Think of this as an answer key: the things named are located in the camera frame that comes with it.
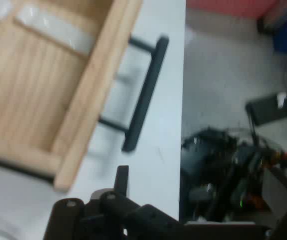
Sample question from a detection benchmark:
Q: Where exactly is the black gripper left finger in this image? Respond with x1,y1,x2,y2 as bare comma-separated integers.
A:
42,164,184,240

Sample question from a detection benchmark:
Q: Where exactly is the black stool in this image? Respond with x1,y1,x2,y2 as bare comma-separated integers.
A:
244,91,287,129

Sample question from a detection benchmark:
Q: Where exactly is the black drawer handle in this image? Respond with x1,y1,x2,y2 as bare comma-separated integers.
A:
98,34,170,153

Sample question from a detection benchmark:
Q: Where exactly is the black device on floor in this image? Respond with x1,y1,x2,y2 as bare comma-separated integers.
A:
180,126,268,222

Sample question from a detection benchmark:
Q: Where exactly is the light wooden drawer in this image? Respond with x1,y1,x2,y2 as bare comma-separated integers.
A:
0,0,144,193

